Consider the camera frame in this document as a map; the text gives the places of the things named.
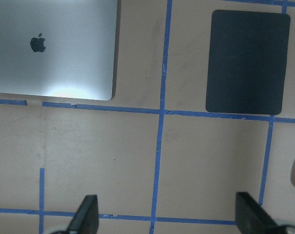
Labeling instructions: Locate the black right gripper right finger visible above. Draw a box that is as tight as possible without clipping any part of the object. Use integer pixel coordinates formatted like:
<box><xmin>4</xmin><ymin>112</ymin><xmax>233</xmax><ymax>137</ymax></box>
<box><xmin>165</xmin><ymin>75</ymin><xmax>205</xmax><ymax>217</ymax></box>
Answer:
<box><xmin>235</xmin><ymin>192</ymin><xmax>278</xmax><ymax>234</ymax></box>

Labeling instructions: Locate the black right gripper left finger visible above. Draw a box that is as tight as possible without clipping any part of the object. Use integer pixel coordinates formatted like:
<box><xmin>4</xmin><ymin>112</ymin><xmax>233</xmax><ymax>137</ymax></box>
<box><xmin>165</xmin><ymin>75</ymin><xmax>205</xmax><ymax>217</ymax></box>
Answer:
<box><xmin>66</xmin><ymin>195</ymin><xmax>99</xmax><ymax>234</ymax></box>

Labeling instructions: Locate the black mousepad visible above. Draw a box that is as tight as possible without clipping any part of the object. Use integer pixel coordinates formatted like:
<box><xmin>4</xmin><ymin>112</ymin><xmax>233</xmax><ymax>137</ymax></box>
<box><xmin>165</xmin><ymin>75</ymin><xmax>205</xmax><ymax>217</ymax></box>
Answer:
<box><xmin>205</xmin><ymin>10</ymin><xmax>291</xmax><ymax>115</ymax></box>

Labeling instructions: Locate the silver closed laptop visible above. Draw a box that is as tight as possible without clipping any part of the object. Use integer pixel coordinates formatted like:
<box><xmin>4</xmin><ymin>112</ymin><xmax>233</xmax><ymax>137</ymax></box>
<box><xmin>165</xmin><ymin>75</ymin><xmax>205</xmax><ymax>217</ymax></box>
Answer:
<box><xmin>0</xmin><ymin>0</ymin><xmax>119</xmax><ymax>100</ymax></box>

